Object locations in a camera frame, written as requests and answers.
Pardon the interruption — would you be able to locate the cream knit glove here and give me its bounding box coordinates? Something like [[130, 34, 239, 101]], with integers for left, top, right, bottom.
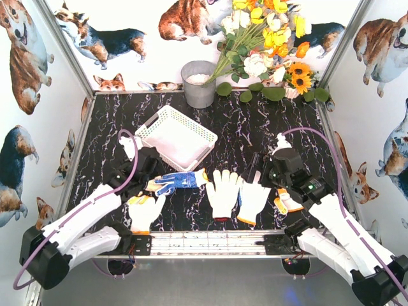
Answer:
[[206, 169, 243, 221]]

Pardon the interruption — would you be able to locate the blue dotted white glove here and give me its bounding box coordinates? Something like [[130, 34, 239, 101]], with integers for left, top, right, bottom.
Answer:
[[146, 168, 208, 196]]

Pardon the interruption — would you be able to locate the yellow dotted white glove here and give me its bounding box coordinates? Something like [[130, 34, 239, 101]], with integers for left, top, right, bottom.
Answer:
[[127, 195, 166, 235]]

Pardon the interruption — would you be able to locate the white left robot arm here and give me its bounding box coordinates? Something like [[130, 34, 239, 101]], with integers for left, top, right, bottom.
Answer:
[[19, 147, 166, 290]]

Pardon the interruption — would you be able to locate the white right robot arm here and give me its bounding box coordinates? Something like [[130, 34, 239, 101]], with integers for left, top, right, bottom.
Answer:
[[243, 148, 407, 305]]

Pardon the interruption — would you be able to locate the white perforated storage basket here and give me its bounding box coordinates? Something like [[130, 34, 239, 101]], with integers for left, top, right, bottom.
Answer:
[[135, 105, 218, 172]]

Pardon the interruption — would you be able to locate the white glove orange cuff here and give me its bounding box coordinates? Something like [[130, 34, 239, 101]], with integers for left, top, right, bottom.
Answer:
[[237, 181, 271, 226]]

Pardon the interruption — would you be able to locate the orange trimmed white glove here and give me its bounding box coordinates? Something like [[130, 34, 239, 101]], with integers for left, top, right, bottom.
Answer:
[[273, 188, 304, 215]]

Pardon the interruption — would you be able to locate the grey metal bucket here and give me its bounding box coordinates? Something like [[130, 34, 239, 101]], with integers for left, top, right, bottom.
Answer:
[[180, 61, 216, 109]]

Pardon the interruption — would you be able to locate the artificial flower bouquet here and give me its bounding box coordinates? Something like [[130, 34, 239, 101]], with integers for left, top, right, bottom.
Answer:
[[206, 1, 329, 102]]

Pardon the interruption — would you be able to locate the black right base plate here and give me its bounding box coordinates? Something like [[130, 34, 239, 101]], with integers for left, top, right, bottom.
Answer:
[[255, 234, 300, 255]]

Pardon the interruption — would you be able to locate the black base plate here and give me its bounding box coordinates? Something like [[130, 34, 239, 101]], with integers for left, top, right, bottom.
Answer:
[[128, 235, 152, 256], [255, 234, 300, 255]]

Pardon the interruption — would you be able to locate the aluminium front rail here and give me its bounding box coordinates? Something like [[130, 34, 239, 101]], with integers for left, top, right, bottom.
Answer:
[[100, 229, 301, 259]]

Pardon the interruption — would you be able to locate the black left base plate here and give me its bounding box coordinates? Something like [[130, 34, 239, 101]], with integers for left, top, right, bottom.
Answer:
[[128, 235, 152, 256]]

